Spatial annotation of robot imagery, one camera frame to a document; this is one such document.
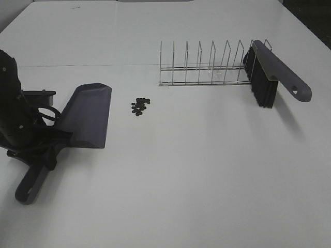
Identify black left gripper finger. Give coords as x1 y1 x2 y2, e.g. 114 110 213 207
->
38 127 73 144
6 144 58 171

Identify chrome wire dish rack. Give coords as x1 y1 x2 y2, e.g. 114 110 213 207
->
158 39 273 87

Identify grey plastic dustpan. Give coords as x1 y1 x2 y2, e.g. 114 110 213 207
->
15 83 112 205

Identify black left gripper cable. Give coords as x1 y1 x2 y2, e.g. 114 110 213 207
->
36 105 63 128

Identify pile of coffee beans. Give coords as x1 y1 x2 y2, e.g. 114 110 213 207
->
131 98 151 116

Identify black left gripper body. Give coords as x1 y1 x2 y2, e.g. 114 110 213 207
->
1 50 51 152

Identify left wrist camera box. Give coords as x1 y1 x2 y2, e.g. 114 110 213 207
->
23 89 56 106

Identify grey hand brush black bristles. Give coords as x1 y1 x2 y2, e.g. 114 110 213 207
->
243 40 312 109

